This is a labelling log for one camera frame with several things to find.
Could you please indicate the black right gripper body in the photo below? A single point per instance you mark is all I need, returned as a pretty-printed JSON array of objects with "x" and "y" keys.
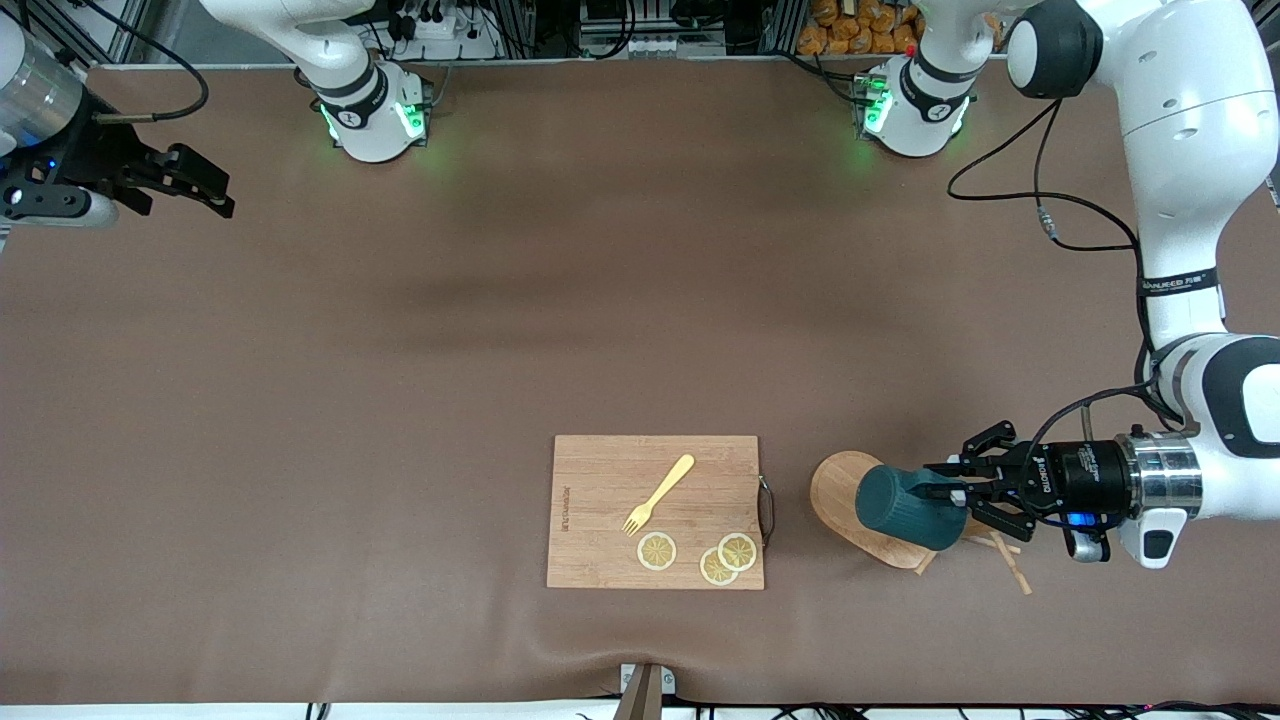
[{"x": 88, "y": 152}]

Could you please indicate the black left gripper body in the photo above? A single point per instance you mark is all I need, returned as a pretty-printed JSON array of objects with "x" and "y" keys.
[{"x": 1082, "y": 474}]

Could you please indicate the dark green ribbed cup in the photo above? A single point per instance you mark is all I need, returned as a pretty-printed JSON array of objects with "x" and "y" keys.
[{"x": 900, "y": 508}]

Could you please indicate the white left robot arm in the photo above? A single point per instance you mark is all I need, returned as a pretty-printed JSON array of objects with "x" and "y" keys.
[{"x": 1190, "y": 120}]

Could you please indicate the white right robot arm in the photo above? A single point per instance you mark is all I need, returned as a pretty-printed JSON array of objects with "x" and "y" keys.
[{"x": 360, "y": 110}]

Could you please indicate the wooden mug tree rack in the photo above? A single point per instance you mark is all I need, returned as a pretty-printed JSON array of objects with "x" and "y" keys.
[{"x": 835, "y": 495}]

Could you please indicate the lemon slice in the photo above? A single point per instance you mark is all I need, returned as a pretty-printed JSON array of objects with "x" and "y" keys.
[
  {"x": 656, "y": 551},
  {"x": 738, "y": 551},
  {"x": 712, "y": 572}
]

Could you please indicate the white power strip with plugs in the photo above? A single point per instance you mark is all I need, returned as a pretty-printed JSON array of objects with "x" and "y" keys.
[{"x": 440, "y": 40}]

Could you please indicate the yellow plastic fork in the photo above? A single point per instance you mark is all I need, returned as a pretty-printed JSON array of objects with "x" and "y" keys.
[{"x": 665, "y": 490}]

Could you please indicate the orange snack bag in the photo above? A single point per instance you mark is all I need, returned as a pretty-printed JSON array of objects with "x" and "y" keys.
[{"x": 860, "y": 25}]

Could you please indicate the aluminium frame profile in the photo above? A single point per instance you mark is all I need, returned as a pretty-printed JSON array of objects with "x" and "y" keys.
[{"x": 140, "y": 30}]

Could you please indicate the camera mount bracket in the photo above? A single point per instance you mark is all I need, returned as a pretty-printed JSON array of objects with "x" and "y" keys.
[{"x": 645, "y": 690}]

